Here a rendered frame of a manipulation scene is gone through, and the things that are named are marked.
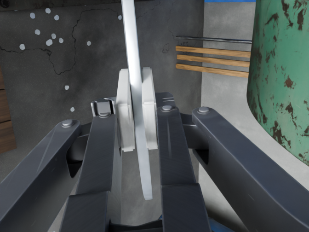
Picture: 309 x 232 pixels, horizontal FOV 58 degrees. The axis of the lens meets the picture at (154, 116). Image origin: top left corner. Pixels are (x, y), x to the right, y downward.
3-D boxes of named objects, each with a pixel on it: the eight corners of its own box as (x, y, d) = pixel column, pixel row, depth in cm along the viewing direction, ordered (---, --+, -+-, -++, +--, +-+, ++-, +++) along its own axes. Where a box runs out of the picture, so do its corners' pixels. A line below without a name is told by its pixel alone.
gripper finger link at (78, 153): (120, 159, 14) (61, 165, 14) (122, 116, 19) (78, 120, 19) (116, 133, 14) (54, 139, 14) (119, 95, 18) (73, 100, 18)
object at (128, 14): (131, 31, 50) (135, 31, 50) (146, 200, 42) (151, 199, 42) (105, -177, 22) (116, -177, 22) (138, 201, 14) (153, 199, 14)
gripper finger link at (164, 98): (157, 129, 14) (218, 124, 14) (153, 92, 18) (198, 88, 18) (159, 154, 14) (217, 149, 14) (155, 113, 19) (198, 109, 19)
